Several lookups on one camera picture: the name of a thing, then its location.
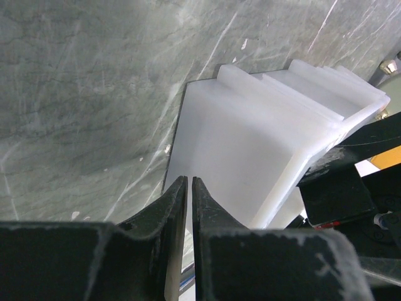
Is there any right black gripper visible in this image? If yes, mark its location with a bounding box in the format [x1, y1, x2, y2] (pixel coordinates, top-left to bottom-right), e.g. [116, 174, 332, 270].
[296, 111, 401, 288]

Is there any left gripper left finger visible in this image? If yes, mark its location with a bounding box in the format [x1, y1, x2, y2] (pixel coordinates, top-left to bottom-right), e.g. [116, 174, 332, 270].
[1, 176, 188, 300]

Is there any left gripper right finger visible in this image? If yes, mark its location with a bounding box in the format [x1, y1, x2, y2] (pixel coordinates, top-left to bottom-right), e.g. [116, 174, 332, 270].
[192, 177, 373, 300]

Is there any white card tray box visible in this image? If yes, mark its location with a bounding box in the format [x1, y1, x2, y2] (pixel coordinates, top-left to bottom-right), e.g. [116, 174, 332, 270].
[165, 60, 390, 228]

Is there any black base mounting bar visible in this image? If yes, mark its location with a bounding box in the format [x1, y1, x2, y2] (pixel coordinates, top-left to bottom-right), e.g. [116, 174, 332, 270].
[179, 262, 195, 295]

